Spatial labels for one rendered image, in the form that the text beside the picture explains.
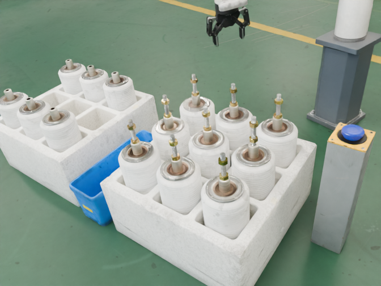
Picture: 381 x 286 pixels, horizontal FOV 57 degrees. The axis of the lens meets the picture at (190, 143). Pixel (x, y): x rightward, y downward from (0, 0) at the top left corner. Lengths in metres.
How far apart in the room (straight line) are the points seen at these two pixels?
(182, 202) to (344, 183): 0.33
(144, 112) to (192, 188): 0.49
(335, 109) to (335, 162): 0.54
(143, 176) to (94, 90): 0.49
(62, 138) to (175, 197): 0.41
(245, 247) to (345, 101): 0.71
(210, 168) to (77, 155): 0.40
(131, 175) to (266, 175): 0.30
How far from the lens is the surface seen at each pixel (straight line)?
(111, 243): 0.98
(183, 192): 0.73
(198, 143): 0.80
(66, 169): 1.02
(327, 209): 0.84
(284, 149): 0.84
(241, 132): 0.88
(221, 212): 0.67
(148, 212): 0.79
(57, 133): 1.01
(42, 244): 1.06
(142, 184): 0.82
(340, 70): 1.21
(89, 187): 1.05
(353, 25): 1.17
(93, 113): 1.19
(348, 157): 0.73
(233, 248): 0.69
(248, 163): 0.74
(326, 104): 1.28
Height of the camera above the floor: 0.74
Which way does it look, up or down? 37 degrees down
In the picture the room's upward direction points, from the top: 7 degrees counter-clockwise
